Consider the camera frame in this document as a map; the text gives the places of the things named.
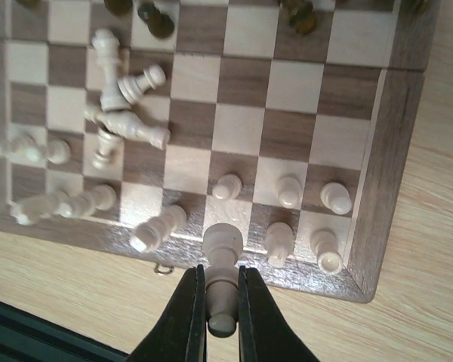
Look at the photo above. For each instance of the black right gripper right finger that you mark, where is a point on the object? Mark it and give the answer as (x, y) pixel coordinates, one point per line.
(264, 334)

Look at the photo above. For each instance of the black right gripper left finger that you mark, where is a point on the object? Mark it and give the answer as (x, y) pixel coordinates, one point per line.
(180, 332)

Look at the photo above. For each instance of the white chess piece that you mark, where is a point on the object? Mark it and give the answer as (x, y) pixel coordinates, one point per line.
(222, 246)

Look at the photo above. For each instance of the wooden folding chess board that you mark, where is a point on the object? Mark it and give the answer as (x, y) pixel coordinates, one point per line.
(299, 142)

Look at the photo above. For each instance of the pile of white chess pieces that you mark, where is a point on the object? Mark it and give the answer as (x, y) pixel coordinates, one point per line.
(114, 117)

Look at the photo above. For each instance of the pile of dark chess pieces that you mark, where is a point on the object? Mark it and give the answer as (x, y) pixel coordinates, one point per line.
(159, 24)

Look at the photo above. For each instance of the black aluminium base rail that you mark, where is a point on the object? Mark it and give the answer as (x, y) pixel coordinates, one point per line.
(26, 337)

